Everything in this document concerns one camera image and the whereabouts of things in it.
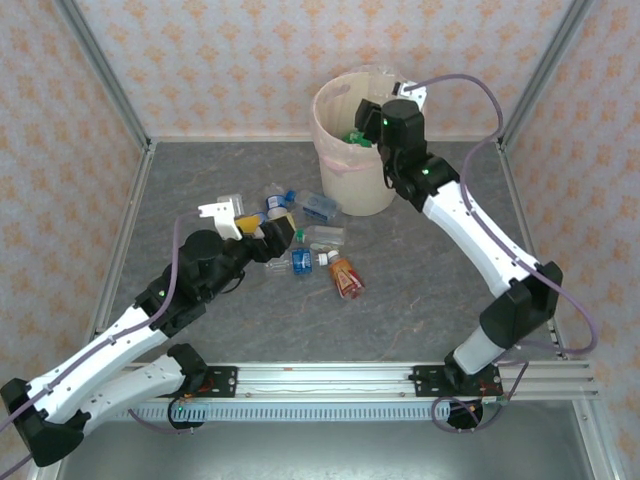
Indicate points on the orange sauce bottle white cap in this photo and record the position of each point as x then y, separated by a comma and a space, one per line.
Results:
345, 277

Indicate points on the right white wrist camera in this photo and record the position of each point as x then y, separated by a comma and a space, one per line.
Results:
417, 92

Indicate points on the grey metal panel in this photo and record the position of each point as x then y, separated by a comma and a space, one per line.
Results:
325, 450

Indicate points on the clear bottle blue label white cap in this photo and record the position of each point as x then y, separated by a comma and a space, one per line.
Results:
302, 261

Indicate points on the aluminium table back rail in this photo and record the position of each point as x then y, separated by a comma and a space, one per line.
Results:
225, 138

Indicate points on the aluminium table side rail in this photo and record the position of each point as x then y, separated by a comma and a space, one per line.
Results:
520, 210
125, 225

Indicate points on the left black mount plate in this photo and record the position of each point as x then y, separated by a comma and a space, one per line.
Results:
225, 382

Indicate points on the beige plastic bin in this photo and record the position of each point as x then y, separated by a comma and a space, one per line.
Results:
350, 190

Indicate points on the clear plastic bottle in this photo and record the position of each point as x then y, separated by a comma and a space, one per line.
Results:
325, 246

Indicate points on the clear bottle green cap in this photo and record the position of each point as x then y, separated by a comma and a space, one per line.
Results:
327, 234

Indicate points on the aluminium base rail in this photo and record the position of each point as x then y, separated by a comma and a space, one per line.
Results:
325, 382

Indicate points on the blue tinted plastic bottle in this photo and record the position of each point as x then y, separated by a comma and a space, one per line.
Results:
320, 206

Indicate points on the green bottle yellow cap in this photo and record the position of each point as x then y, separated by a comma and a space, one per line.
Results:
356, 137

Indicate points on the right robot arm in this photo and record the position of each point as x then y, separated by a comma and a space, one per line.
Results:
475, 240

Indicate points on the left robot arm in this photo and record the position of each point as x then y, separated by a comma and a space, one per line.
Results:
90, 360

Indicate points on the aluminium frame post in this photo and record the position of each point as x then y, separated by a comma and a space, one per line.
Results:
102, 70
545, 70

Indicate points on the right black mount plate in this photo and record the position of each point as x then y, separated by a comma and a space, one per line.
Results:
427, 380

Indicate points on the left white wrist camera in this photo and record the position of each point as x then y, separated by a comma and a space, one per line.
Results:
225, 215

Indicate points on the black mount plate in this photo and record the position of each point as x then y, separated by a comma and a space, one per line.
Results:
427, 380
225, 382

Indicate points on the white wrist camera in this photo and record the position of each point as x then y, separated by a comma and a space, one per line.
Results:
225, 215
417, 92

